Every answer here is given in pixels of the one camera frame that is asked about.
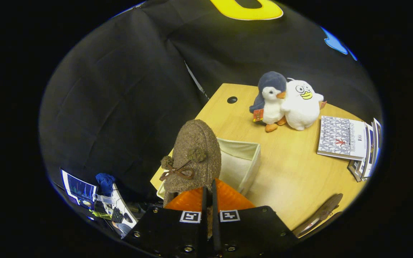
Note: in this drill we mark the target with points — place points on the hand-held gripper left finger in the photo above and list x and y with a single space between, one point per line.
204 215

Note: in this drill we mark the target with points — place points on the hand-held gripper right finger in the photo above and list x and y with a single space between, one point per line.
214 215

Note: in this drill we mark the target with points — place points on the beige fabric storage box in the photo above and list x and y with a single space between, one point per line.
237 157

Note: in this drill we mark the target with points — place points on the brown fuzzy slipper shoe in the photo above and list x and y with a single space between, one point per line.
195 143
321 211

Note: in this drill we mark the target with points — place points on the black keyboard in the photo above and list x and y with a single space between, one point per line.
117 215

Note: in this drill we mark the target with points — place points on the blue cloth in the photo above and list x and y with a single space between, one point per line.
105 181

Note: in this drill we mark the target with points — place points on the grey penguin plush toy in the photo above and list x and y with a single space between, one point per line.
273 107

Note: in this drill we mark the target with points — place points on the blue computer screen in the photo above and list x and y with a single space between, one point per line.
79 188

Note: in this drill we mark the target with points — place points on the white duck plush toy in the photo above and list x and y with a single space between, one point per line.
301 111

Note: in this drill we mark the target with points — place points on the grey patterned cover book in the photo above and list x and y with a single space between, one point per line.
337 138

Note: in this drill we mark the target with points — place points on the black cover book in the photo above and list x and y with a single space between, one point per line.
353 168

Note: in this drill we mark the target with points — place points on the black backdrop cloth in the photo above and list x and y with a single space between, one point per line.
120 89

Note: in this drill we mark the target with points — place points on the white book with blue photo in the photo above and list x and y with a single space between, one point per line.
370 150

